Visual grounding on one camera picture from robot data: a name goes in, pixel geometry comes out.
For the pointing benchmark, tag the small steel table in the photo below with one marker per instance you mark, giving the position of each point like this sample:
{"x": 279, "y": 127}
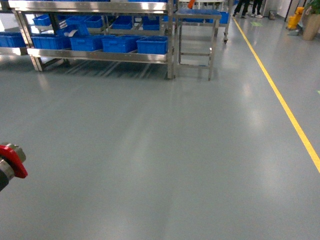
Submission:
{"x": 195, "y": 39}

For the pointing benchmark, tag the beige planter pot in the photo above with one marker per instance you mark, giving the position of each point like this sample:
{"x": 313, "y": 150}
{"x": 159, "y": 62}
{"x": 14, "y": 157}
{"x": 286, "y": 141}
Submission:
{"x": 311, "y": 26}

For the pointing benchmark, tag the yellow mop bucket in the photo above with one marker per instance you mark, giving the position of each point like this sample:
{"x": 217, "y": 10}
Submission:
{"x": 294, "y": 19}

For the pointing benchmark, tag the steel flow rack shelf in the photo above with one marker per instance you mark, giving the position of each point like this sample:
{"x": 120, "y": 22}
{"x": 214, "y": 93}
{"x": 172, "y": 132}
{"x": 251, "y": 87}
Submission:
{"x": 43, "y": 58}

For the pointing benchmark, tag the blue bin far left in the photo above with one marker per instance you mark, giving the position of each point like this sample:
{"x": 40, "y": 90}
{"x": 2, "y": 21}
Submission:
{"x": 12, "y": 40}

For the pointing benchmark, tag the blue bin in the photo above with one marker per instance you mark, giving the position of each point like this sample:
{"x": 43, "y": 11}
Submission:
{"x": 89, "y": 43}
{"x": 120, "y": 44}
{"x": 157, "y": 45}
{"x": 51, "y": 42}
{"x": 12, "y": 40}

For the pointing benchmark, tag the blue bin front rightmost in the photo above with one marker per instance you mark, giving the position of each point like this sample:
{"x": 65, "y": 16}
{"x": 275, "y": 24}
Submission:
{"x": 157, "y": 45}

